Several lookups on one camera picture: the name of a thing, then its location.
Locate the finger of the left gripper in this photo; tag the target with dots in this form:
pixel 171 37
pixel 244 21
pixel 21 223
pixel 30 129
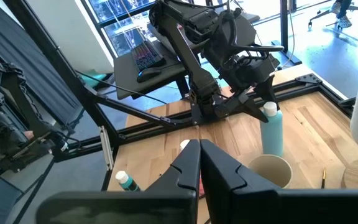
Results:
pixel 238 104
pixel 267 90

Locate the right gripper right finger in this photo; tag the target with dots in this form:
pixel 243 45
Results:
pixel 228 186

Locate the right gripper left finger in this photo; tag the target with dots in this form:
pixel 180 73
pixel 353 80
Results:
pixel 179 186

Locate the large teal paint bottle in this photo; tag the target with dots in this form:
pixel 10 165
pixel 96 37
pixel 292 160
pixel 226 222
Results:
pixel 272 133

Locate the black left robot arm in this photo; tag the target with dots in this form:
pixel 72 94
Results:
pixel 197 74

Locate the small teal paint bottle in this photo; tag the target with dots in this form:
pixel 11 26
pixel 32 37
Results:
pixel 126 182

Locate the beige paper cup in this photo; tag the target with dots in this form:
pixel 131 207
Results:
pixel 272 171

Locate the grey side desk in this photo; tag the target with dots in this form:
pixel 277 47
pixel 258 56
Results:
pixel 154 87

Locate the black computer mouse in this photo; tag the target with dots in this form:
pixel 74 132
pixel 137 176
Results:
pixel 148 74

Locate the black paintbrush gold ferrule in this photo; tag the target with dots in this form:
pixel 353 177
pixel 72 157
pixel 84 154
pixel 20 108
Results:
pixel 323 179

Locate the black office chair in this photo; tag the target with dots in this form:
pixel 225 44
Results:
pixel 325 14

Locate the backlit computer keyboard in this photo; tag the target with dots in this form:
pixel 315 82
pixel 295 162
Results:
pixel 148 56

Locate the large glass window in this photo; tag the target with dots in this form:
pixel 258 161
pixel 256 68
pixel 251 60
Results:
pixel 126 31

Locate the person's hand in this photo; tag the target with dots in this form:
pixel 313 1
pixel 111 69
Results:
pixel 28 134

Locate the dark blue partition panel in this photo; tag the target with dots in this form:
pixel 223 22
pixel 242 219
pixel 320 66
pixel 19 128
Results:
pixel 17 40

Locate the black aluminium table frame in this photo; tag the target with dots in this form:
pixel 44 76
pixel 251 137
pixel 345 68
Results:
pixel 154 126

